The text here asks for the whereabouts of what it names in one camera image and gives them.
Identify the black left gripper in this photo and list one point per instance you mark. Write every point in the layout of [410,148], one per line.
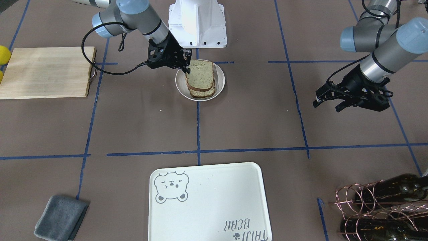
[353,81]

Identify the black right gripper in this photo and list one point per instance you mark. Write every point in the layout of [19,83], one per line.
[173,48]

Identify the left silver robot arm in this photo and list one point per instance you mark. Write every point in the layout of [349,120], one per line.
[389,47]

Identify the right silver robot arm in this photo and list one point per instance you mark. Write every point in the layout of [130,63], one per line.
[120,17]

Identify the cream bear tray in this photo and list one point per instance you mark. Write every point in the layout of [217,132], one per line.
[221,202]

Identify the white round plate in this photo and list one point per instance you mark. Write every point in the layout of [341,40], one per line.
[219,79]

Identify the dark wine bottle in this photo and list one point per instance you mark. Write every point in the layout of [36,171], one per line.
[405,188]
[375,229]

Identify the wooden cutting board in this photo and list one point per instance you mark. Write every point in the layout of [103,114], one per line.
[52,72]

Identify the yellow lemon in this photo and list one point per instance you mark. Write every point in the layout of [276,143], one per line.
[1,76]
[5,55]

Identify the folded grey cloth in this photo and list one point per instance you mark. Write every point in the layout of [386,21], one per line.
[61,219]

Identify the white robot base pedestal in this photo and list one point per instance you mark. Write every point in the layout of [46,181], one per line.
[198,23]

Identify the copper wire bottle rack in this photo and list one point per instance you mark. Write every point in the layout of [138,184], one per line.
[389,210]

